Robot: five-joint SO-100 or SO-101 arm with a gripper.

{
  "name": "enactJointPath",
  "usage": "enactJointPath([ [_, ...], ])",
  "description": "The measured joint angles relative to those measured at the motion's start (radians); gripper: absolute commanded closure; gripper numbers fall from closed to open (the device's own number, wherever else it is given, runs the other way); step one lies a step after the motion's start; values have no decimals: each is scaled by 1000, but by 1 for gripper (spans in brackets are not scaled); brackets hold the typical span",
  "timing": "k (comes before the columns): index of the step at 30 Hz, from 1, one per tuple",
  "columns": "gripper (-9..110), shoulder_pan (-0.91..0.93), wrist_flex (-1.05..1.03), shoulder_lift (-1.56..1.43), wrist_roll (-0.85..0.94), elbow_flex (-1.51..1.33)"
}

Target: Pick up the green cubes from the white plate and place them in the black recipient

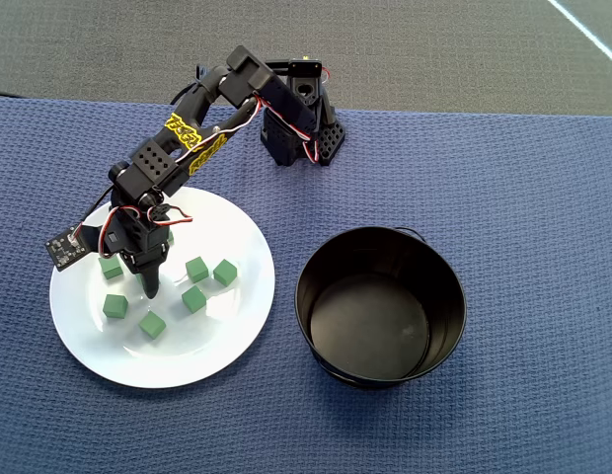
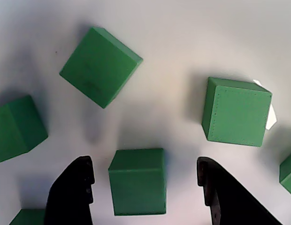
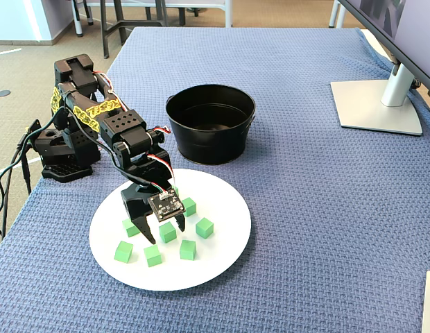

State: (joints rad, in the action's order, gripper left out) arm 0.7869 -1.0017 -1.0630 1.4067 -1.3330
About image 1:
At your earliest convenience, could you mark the black wrist camera circuit board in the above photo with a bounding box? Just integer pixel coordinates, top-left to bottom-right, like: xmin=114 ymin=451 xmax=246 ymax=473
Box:
xmin=44 ymin=225 xmax=89 ymax=273

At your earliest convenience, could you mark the blue woven cloth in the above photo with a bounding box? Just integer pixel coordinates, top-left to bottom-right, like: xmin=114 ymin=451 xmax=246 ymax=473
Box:
xmin=0 ymin=95 xmax=612 ymax=474

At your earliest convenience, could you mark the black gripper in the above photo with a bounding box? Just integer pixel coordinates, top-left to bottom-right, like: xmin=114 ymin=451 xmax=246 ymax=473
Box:
xmin=106 ymin=195 xmax=173 ymax=301

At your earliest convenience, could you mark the black metal bucket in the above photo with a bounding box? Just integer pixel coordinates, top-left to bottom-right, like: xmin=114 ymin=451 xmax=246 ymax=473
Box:
xmin=294 ymin=225 xmax=469 ymax=391

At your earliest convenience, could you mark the black camera cable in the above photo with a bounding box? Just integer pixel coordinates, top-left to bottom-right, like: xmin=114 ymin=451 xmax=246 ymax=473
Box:
xmin=77 ymin=66 xmax=211 ymax=231

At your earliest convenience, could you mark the white round plate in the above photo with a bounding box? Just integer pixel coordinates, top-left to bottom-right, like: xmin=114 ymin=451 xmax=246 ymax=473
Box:
xmin=48 ymin=185 xmax=276 ymax=390

